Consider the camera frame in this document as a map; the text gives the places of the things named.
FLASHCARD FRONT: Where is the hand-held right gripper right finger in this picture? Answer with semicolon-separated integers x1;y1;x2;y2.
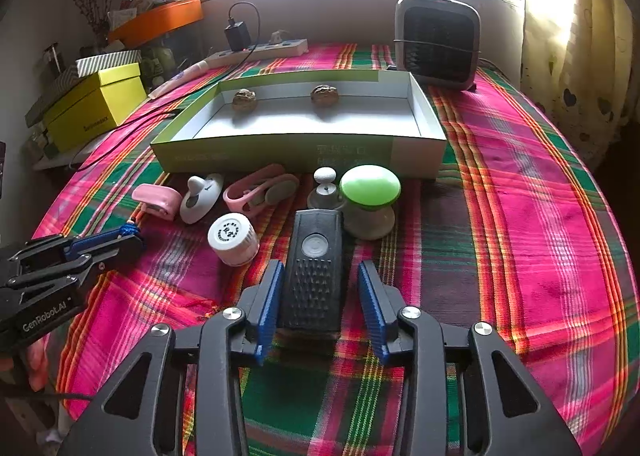
356;260;583;456

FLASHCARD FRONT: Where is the white power strip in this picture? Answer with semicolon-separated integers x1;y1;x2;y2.
200;39;308;70

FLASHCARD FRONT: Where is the grey space heater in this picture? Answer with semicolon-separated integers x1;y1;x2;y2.
394;0;482;91

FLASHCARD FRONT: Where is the small white jar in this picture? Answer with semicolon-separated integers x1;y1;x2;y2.
207;215;260;267

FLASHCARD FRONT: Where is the grey disc with white knob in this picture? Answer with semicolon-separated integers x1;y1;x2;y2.
306;167;346;212

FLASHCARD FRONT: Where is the cream heart-print curtain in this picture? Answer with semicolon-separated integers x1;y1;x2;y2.
520;0;632;167

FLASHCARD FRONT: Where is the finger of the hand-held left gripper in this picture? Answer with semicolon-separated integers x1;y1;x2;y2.
4;235;147;291
0;227;127;268

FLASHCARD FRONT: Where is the black charging cable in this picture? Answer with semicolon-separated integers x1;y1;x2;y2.
67;1;262;172

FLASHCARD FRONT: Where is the green-topped white mushroom massager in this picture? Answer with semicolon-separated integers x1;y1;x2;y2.
339;165;402;240

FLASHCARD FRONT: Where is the pink and green plaid blanket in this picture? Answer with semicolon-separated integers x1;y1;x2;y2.
32;41;640;456

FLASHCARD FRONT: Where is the black charger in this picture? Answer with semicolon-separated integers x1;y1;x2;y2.
224;21;251;52

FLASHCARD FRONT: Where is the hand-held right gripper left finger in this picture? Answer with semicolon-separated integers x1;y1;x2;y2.
57;259;286;456

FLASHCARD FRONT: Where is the large brown walnut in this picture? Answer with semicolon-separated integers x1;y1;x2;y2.
232;89;259;112

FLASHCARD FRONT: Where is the white and grey whale-shaped gadget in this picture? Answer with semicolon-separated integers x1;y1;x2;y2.
179;173;225;225

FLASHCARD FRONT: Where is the green and white cardboard box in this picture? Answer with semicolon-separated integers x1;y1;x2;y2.
150;69;447;180

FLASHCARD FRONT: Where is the orange shelf tray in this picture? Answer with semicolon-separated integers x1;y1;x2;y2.
107;0;203;48

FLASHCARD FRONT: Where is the pink clip with grey pad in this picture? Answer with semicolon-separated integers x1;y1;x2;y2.
222;163;301;214

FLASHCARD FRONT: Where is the small brown walnut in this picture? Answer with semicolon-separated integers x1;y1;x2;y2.
310;84;342;107

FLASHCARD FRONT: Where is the pink stapler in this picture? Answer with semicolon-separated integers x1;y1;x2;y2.
131;183;181;222

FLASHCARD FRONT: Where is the black bike light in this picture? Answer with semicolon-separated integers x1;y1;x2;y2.
277;209;346;334

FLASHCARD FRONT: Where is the white tube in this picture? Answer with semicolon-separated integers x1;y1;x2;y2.
147;61;211;98

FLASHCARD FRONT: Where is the striped box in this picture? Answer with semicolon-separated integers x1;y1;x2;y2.
75;50;143;78

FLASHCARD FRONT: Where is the yellow box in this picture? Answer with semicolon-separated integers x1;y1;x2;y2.
42;62;148;153

